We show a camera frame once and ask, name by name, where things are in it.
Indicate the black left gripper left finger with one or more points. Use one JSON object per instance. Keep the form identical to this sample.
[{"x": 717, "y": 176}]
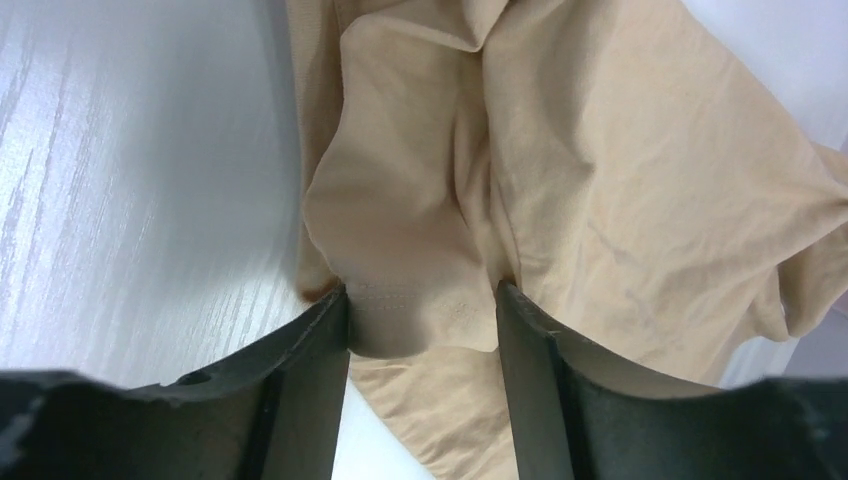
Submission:
[{"x": 270, "y": 410}]

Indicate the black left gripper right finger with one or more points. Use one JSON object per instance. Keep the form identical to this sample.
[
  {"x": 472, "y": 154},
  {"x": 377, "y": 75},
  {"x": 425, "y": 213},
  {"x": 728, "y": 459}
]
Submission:
[{"x": 580, "y": 411}]

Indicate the beige t shirt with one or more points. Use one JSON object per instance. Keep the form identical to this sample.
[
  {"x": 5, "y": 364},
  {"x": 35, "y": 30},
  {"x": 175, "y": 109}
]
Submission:
[{"x": 612, "y": 158}]

